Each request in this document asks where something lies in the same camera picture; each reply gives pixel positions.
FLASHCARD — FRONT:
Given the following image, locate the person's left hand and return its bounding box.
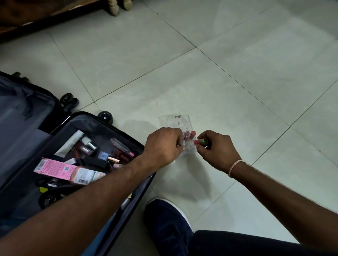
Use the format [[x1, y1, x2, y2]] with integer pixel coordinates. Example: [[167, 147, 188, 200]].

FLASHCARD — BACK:
[[141, 127, 197, 172]]

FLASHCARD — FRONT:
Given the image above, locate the person's right hand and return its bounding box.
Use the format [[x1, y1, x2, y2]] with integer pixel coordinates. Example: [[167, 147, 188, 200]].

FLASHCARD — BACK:
[[195, 130, 242, 174]]

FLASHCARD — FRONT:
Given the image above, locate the clear plastic organizer box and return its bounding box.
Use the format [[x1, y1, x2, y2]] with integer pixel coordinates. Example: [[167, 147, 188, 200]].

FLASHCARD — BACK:
[[158, 114, 198, 154]]

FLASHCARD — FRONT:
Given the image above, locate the person's left forearm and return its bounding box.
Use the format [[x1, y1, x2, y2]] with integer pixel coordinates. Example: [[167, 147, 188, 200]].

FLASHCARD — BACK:
[[0, 156, 156, 256]]

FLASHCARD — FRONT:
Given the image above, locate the person's right forearm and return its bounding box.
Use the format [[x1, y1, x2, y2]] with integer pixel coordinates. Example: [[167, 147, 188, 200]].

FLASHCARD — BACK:
[[230, 161, 338, 254]]

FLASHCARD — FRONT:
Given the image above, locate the clear pink lip gloss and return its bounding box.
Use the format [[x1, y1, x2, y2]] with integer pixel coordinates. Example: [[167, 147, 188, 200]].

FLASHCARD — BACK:
[[110, 137, 135, 158]]

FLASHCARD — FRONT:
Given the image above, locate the dark blue white-soled shoe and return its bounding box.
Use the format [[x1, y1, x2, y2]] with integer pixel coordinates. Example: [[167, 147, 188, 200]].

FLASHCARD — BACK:
[[144, 198, 195, 256]]

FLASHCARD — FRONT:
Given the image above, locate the black suitcase wheel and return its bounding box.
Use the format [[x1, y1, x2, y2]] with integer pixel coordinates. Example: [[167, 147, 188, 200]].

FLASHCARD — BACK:
[[59, 93, 80, 112], [11, 71, 30, 83], [97, 111, 114, 125]]

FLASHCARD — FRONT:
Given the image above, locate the blue nail polish bottle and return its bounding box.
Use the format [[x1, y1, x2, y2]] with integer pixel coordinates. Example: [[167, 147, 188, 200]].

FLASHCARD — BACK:
[[97, 151, 121, 164]]

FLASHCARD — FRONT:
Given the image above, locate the black cosmetic box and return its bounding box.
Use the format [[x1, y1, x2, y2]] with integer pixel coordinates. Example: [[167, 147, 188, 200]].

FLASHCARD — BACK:
[[84, 157, 109, 170]]

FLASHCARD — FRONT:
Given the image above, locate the small white silver-capped bottle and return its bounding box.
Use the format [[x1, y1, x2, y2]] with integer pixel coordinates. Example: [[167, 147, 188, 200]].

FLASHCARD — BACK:
[[80, 136, 99, 151]]

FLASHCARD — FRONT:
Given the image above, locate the person's dark trouser leg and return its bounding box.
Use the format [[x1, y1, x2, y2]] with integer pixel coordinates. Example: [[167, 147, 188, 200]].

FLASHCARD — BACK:
[[188, 230, 338, 256]]

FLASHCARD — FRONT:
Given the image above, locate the orange white cosmetic carton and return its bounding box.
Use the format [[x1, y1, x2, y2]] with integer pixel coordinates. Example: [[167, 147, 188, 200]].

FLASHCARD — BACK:
[[70, 167, 107, 185]]

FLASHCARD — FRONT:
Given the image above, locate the white cosmetic tube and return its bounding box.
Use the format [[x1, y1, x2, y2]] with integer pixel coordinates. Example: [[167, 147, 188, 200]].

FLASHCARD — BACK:
[[54, 129, 85, 158]]

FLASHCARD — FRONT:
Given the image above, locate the pink cosmetic carton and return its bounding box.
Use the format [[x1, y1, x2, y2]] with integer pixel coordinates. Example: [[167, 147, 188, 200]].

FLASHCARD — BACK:
[[33, 158, 77, 181]]

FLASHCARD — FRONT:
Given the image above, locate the black open suitcase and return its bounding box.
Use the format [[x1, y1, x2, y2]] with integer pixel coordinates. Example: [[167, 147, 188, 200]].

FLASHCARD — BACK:
[[0, 71, 157, 256]]

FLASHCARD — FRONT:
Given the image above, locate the brown wooden furniture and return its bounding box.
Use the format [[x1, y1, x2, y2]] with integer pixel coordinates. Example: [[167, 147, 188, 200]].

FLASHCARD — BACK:
[[0, 0, 133, 44]]

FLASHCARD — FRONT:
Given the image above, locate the pink thread wrist bracelet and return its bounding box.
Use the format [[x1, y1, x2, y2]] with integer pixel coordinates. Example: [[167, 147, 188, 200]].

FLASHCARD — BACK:
[[228, 159, 246, 178]]

